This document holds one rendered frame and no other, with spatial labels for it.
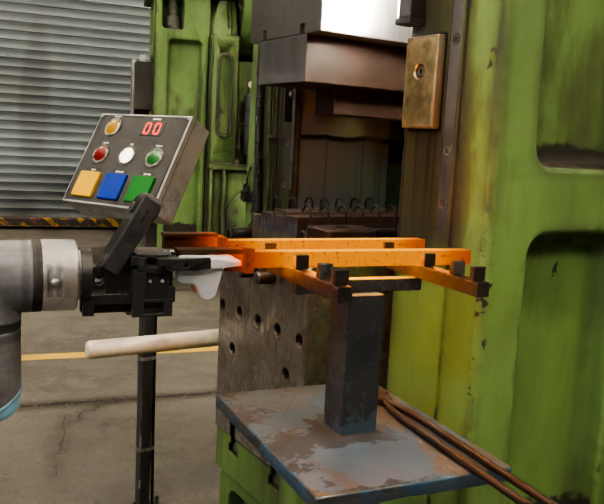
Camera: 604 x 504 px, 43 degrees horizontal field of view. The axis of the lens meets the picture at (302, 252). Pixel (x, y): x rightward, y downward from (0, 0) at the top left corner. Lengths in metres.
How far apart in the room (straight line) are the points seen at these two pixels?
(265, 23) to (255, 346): 0.71
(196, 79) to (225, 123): 0.44
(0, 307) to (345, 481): 0.48
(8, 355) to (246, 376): 0.81
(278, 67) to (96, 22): 7.89
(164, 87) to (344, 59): 4.79
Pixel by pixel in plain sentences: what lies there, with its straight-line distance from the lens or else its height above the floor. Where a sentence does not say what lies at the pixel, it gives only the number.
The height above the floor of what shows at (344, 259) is 0.98.
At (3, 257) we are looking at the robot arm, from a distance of 0.97.
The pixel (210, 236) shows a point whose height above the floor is 1.00.
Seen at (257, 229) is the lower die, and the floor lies 0.95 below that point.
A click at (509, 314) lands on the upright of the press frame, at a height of 0.86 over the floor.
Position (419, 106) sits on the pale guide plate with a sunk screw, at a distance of 1.47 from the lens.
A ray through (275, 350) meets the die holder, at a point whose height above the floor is 0.72.
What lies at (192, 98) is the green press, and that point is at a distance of 6.44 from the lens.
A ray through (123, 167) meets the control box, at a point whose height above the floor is 1.06.
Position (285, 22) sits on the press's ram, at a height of 1.40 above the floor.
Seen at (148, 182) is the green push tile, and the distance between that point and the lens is 1.97.
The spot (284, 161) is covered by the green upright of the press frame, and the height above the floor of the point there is 1.10.
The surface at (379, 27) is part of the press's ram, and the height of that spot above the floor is 1.39.
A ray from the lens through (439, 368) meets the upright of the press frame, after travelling 1.48.
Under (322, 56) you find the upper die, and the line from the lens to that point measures 1.61.
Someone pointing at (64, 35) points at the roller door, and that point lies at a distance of 9.46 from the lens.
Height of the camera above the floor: 1.14
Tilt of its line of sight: 8 degrees down
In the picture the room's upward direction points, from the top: 3 degrees clockwise
